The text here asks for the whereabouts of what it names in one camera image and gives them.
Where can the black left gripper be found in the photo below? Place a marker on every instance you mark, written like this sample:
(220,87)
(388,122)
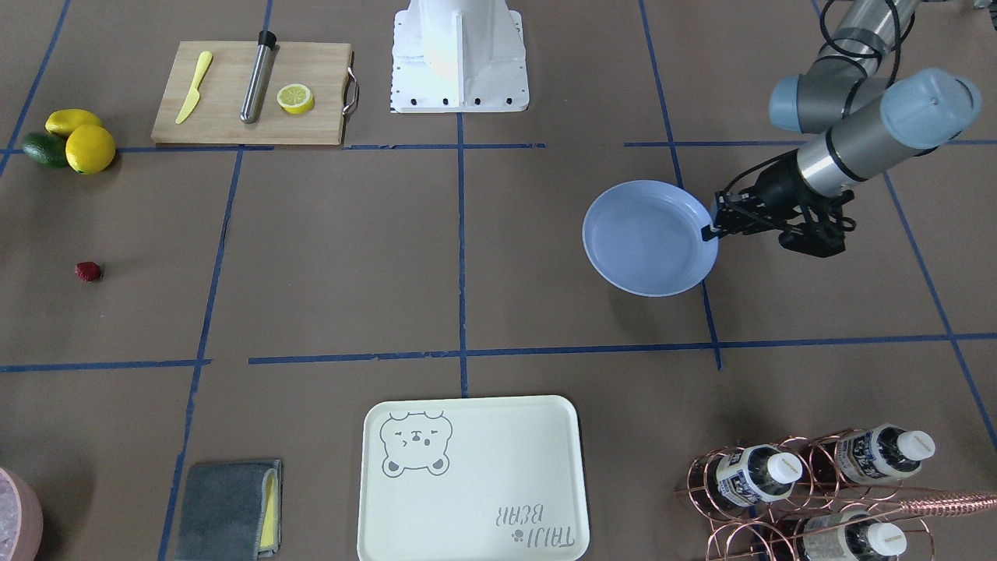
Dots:
(773,189)

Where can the blue plate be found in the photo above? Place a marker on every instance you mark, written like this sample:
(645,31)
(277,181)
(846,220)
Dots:
(645,237)

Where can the red strawberry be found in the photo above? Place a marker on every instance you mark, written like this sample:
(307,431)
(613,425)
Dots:
(88,271)

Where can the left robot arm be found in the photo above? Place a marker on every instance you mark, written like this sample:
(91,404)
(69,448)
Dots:
(860,126)

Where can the tea bottle front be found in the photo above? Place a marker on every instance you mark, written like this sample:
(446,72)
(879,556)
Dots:
(760,473)

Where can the tea bottle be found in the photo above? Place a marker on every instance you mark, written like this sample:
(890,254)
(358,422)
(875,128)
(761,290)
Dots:
(887,453)
(760,473)
(850,535)

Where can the tea bottle middle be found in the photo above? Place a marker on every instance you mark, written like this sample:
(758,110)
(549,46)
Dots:
(887,453)

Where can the tea bottle back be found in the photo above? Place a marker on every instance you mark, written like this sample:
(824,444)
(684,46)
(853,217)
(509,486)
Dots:
(850,535)

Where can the cream bear tray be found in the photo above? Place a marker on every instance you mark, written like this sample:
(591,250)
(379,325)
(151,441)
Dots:
(493,478)

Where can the lemon half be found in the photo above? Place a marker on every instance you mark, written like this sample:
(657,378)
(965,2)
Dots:
(296,99)

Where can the yellow plastic knife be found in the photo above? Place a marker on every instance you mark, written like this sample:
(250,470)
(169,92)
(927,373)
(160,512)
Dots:
(194,95)

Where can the grey folded cloth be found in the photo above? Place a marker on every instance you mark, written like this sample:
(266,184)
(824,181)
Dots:
(231,510)

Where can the yellow lemon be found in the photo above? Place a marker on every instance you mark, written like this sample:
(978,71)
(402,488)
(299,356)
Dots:
(63,122)
(90,149)

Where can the green lime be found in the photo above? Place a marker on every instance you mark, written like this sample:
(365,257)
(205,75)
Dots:
(46,149)

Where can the pink bowl with ice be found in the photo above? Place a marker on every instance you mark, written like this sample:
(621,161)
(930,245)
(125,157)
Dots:
(22,519)

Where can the copper wire bottle rack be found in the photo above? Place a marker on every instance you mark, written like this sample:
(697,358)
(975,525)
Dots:
(769,531)

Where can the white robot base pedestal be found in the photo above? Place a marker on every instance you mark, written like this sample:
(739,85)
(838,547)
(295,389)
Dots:
(458,57)

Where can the steel knife handle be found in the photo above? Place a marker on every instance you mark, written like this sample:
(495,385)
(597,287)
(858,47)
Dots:
(260,78)

